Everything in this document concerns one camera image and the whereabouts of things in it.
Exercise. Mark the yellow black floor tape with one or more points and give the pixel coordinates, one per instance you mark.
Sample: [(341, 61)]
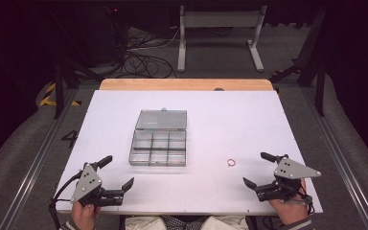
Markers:
[(48, 97)]

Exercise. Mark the clear plastic compartment box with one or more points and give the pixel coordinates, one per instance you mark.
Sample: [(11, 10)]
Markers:
[(158, 140)]

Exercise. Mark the person's lap clothing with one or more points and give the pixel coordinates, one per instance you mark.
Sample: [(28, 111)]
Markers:
[(185, 223)]

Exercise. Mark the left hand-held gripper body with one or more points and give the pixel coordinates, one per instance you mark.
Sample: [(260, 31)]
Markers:
[(85, 185)]

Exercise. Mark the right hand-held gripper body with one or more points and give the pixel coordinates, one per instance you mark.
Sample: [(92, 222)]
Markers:
[(289, 170)]

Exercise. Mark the metal floor rail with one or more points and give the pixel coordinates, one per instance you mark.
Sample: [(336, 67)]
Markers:
[(35, 159), (341, 159)]

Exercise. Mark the white metal stand frame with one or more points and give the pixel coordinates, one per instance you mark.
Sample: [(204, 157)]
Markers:
[(220, 19)]

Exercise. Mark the person's right hand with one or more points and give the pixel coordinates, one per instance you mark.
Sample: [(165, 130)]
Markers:
[(289, 209)]

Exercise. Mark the person's left hand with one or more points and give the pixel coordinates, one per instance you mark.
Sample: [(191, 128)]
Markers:
[(83, 215)]

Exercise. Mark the black metal stand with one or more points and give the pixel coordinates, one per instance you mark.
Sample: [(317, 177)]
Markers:
[(313, 64), (59, 89)]

